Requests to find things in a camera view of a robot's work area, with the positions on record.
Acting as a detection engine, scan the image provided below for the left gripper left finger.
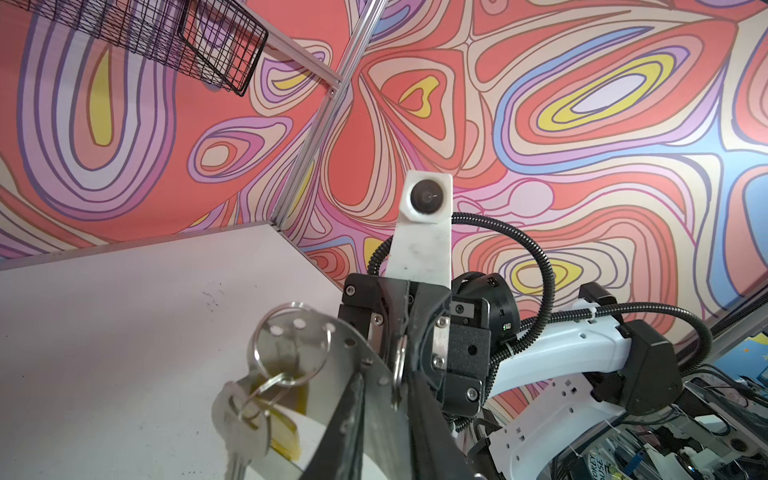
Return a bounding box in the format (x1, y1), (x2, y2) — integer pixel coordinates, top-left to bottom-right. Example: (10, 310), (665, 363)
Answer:
(301, 372), (366, 480)

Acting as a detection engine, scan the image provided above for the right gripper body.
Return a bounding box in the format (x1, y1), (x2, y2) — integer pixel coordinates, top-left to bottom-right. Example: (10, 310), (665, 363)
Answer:
(338, 273), (518, 418)

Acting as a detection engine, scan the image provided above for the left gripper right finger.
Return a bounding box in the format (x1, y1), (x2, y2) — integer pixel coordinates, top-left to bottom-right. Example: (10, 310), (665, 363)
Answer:
(407, 361), (473, 480)

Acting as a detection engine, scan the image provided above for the yellow tag key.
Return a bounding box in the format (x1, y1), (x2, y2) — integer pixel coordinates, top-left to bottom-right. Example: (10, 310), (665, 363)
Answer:
(211, 374), (306, 479)

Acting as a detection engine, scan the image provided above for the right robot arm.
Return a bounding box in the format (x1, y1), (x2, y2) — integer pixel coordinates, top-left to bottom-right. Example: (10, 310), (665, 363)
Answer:
(339, 213), (713, 479)

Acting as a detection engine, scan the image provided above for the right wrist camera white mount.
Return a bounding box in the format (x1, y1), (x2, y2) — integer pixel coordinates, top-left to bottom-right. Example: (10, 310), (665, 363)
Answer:
(384, 170), (453, 287)

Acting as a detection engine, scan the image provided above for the black wire basket back wall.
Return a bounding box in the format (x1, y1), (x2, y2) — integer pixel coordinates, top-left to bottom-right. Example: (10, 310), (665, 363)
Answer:
(11, 0), (269, 96)

